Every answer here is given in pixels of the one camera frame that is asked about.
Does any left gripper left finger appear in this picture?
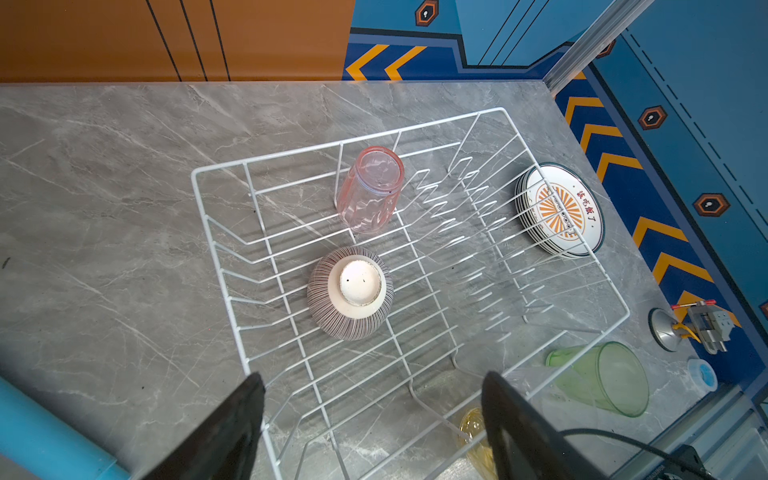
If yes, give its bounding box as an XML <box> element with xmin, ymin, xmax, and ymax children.
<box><xmin>144</xmin><ymin>373</ymin><xmax>265</xmax><ymax>479</ymax></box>

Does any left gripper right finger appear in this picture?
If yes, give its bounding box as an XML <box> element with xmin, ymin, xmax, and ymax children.
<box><xmin>481</xmin><ymin>372</ymin><xmax>606</xmax><ymax>480</ymax></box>

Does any yellow glass cup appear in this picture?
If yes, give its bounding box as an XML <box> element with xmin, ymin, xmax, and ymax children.
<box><xmin>459</xmin><ymin>407</ymin><xmax>498</xmax><ymax>480</ymax></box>

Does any green glass cup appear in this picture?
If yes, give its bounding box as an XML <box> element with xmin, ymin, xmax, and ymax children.
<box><xmin>555</xmin><ymin>341</ymin><xmax>650</xmax><ymax>418</ymax></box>

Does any ribbed white bowl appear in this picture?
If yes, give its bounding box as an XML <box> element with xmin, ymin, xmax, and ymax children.
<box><xmin>307</xmin><ymin>246</ymin><xmax>394</xmax><ymax>341</ymax></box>

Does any pink glass cup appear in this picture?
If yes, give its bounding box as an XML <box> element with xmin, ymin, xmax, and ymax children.
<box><xmin>337</xmin><ymin>146</ymin><xmax>405</xmax><ymax>234</ymax></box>

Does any blue cylindrical tool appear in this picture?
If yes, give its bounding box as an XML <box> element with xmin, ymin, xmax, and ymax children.
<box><xmin>1</xmin><ymin>380</ymin><xmax>131</xmax><ymax>480</ymax></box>

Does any white wire dish rack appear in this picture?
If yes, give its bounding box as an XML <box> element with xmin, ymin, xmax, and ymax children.
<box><xmin>191</xmin><ymin>108</ymin><xmax>630</xmax><ymax>479</ymax></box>

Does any right aluminium corner post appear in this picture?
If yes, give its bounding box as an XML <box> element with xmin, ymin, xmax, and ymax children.
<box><xmin>543</xmin><ymin>0</ymin><xmax>654</xmax><ymax>97</ymax></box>

